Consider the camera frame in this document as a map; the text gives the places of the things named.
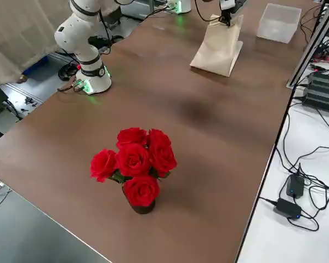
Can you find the black cable coil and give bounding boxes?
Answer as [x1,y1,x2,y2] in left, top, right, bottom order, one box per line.
[57,60,82,82]

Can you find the red and black leads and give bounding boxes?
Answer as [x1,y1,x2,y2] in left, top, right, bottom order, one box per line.
[309,38,329,72]

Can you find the black upright power adapter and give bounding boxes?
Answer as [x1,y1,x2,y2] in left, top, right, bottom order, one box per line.
[286,174,305,200]

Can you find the beige curtain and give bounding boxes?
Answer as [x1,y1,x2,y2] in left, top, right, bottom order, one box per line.
[0,0,121,91]

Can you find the white side desk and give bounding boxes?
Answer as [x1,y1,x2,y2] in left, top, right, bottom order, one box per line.
[235,0,329,263]

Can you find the black finned power unit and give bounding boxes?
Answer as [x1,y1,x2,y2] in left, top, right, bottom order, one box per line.
[301,70,329,113]

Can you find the aluminium camera post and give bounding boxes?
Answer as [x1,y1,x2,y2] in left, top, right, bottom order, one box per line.
[286,0,329,89]

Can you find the grey side table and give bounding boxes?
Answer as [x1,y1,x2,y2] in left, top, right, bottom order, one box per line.
[0,171,113,263]

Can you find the black vase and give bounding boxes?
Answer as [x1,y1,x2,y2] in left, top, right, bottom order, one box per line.
[122,183,156,215]

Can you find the clear plastic box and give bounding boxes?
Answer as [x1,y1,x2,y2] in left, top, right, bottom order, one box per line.
[256,3,302,44]

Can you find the cream-colored tablecloth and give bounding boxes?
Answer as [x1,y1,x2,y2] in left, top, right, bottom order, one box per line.
[189,13,245,77]

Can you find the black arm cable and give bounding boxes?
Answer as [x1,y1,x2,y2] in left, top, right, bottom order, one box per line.
[98,0,223,55]

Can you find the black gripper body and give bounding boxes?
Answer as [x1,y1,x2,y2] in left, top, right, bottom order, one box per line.
[220,0,247,19]

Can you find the red rose bouquet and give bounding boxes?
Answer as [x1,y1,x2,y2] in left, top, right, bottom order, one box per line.
[89,127,178,208]

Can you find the black flat power adapter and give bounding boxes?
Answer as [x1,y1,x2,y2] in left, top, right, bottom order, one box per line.
[273,197,303,220]

